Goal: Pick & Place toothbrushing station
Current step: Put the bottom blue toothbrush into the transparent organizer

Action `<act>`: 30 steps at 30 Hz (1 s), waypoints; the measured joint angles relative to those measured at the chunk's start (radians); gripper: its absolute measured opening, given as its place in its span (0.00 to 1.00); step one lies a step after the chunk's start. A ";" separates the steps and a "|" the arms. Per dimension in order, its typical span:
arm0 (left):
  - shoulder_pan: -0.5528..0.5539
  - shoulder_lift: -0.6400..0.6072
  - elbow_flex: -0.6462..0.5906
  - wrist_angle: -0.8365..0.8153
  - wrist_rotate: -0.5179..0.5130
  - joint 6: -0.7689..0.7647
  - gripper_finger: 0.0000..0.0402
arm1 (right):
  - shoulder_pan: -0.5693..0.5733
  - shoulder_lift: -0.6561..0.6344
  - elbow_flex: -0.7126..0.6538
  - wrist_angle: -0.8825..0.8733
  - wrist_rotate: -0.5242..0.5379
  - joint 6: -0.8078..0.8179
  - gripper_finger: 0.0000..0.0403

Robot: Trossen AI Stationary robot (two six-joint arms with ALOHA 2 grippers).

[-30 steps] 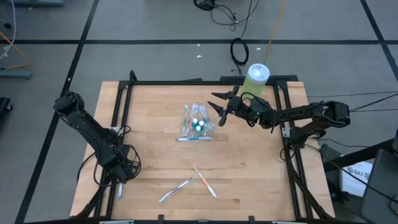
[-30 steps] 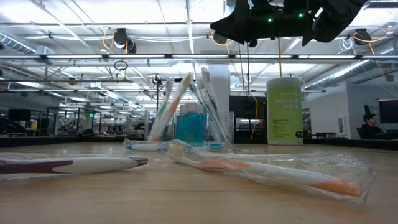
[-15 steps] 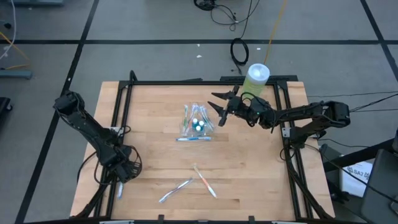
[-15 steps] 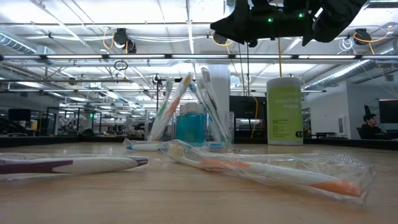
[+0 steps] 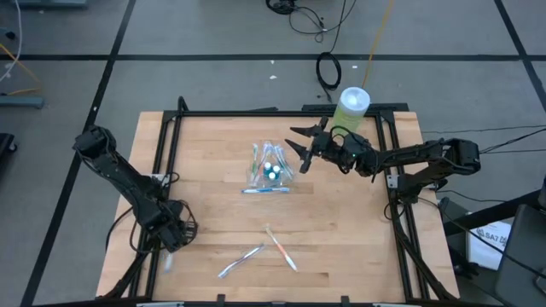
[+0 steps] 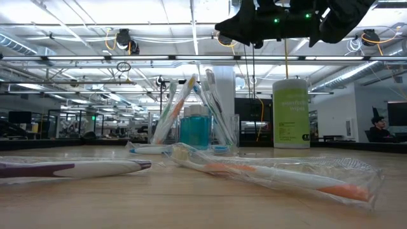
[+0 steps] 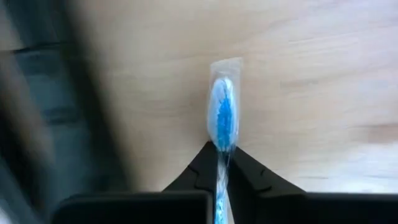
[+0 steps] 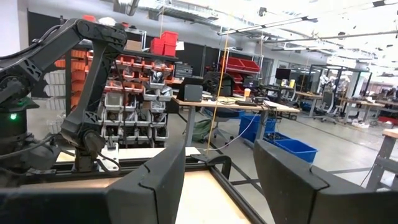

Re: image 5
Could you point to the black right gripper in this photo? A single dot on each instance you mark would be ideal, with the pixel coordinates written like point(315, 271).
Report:
point(328, 147)

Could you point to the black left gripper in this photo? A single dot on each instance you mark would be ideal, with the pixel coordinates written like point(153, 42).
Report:
point(177, 232)

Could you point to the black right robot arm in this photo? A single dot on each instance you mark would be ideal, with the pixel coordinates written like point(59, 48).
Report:
point(418, 155)

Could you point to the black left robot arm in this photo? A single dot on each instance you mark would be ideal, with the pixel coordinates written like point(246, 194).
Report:
point(123, 179)

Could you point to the green disinfecting wipes canister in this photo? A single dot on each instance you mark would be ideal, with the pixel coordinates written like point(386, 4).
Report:
point(352, 104)

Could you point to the clear plastic bag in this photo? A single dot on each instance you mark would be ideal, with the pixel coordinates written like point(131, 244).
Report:
point(256, 181)

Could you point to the orange wrapped toothbrush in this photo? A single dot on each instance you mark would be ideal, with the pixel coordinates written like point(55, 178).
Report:
point(280, 248)

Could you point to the black equipment foot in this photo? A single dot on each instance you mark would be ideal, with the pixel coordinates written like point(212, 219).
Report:
point(6, 145)

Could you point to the black diagonal stand leg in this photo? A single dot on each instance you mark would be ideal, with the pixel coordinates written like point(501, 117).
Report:
point(490, 214)

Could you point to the grey floor bar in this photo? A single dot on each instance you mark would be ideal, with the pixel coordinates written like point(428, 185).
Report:
point(51, 3)
point(21, 101)

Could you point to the dark grey equipment case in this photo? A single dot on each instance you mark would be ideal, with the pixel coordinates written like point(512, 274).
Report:
point(524, 256)

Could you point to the black aluminium table frame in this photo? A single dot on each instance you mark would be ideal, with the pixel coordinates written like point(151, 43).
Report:
point(256, 113)

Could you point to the silver metal bracket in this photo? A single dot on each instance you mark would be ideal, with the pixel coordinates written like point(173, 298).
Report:
point(160, 178)
point(392, 181)

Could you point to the black frame clamp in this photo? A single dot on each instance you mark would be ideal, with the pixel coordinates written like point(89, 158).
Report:
point(182, 104)
point(220, 299)
point(344, 300)

